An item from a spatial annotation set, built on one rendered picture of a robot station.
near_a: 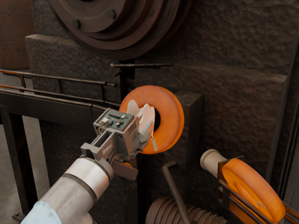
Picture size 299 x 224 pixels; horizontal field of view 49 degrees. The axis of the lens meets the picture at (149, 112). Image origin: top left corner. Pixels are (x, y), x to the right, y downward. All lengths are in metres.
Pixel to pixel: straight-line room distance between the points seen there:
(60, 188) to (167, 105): 0.29
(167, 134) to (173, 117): 0.04
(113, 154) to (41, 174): 1.43
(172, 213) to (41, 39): 0.79
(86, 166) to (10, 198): 1.37
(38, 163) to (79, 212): 1.59
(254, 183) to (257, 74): 0.35
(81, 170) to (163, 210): 0.41
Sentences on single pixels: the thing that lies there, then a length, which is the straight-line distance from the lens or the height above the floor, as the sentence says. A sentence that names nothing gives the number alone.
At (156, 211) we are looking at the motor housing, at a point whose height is 0.52.
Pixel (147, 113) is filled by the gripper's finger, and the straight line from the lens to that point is 0.68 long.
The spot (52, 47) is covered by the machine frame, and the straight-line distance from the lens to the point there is 1.28.
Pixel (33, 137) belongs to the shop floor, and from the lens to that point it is 2.44.
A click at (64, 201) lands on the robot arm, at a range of 0.55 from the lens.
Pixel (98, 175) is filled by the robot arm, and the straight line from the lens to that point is 0.58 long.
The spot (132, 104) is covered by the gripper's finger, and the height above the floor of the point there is 0.88.
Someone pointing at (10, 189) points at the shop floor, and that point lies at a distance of 1.99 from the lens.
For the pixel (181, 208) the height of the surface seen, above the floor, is 0.57.
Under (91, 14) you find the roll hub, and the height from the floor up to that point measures 1.02.
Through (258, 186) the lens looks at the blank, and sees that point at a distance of 0.68.
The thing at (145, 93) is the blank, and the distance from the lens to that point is 0.73.
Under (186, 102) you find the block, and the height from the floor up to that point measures 0.80.
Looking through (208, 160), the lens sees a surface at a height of 0.68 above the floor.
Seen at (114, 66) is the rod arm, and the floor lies 0.90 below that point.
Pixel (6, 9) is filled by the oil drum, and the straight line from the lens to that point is 3.77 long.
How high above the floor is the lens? 1.17
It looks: 26 degrees down
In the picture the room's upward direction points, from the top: straight up
